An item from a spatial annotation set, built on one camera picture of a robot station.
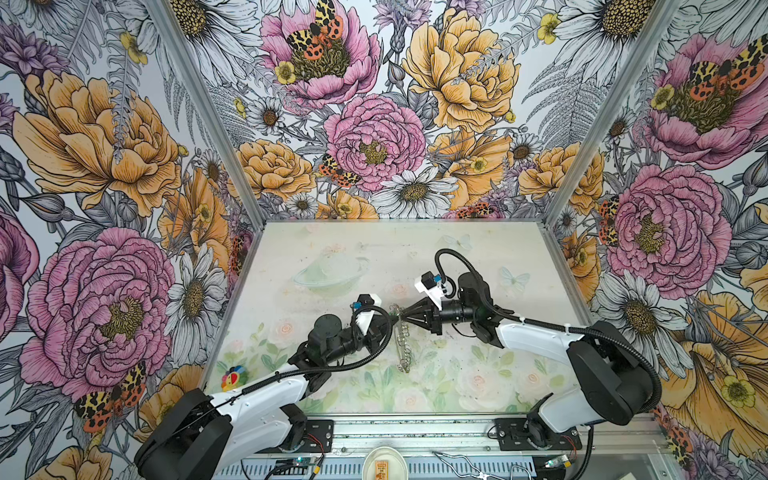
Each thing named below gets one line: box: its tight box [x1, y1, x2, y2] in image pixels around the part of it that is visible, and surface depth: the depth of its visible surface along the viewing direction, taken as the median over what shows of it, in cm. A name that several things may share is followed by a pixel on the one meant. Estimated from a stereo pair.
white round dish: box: [362, 446, 409, 480], surface depth 71 cm
